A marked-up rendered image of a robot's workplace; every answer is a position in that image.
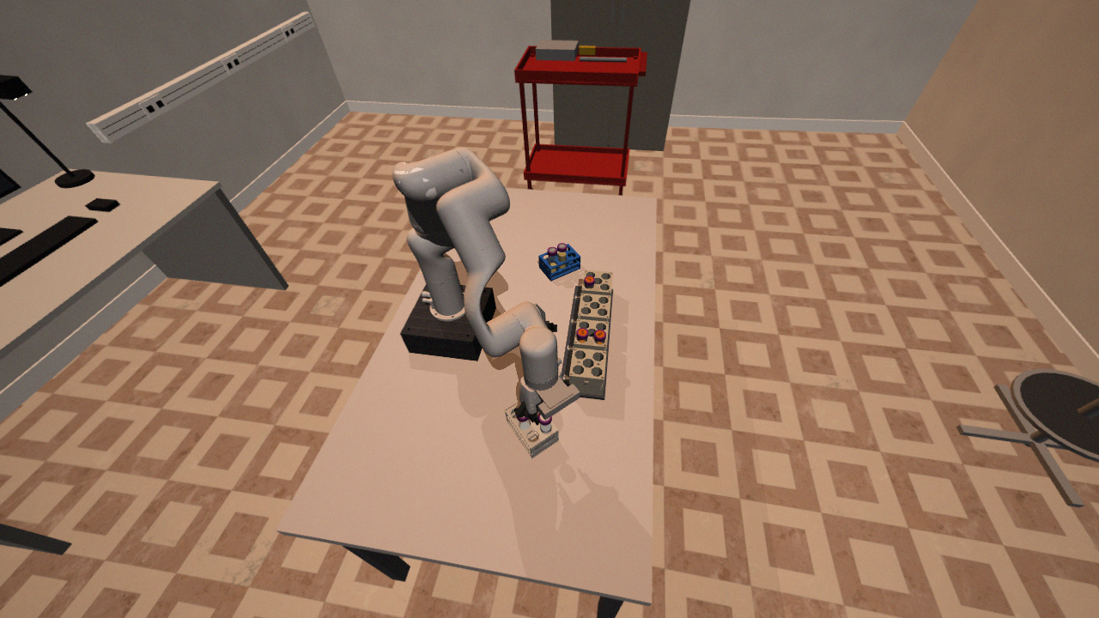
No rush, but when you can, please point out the blue tube rack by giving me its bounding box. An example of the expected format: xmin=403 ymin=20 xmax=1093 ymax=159
xmin=539 ymin=244 xmax=580 ymax=282

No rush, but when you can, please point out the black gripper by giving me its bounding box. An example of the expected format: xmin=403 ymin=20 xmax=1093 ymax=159
xmin=515 ymin=369 xmax=570 ymax=424

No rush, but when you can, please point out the beige bucket adapter with holes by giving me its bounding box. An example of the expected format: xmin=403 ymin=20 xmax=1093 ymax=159
xmin=581 ymin=271 xmax=613 ymax=296
xmin=574 ymin=319 xmax=609 ymax=351
xmin=578 ymin=294 xmax=611 ymax=322
xmin=569 ymin=347 xmax=607 ymax=396

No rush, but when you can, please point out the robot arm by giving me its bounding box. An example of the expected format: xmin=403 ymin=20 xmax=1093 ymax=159
xmin=392 ymin=148 xmax=580 ymax=420

